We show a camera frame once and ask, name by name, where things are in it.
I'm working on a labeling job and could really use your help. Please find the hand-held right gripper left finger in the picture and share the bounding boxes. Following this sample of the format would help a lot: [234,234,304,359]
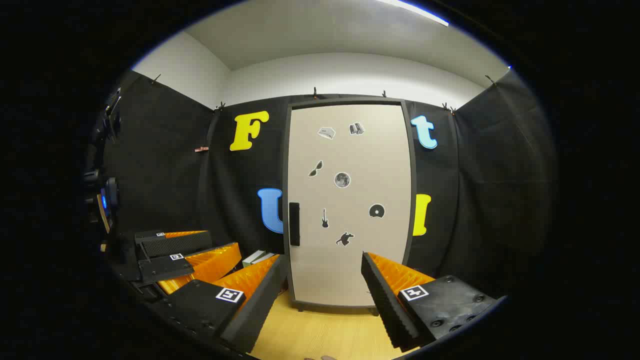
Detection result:
[162,253,290,354]

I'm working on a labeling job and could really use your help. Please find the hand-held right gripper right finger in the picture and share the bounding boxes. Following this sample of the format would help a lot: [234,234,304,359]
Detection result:
[360,251,502,352]

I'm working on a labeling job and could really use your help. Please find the black cabinet door handle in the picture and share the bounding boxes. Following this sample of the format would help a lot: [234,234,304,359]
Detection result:
[289,202,301,247]

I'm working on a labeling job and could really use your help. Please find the grey cabinet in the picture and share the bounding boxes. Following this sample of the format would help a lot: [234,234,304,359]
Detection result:
[282,97,419,316]

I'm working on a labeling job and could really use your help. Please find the pale green book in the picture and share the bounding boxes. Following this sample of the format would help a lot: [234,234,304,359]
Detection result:
[242,249,267,268]

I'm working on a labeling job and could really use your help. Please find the black equipment stand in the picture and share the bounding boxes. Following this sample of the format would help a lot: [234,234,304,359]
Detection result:
[84,89,122,253]

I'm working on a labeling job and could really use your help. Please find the black backdrop cloth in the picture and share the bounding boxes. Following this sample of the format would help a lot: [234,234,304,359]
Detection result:
[97,67,558,301]

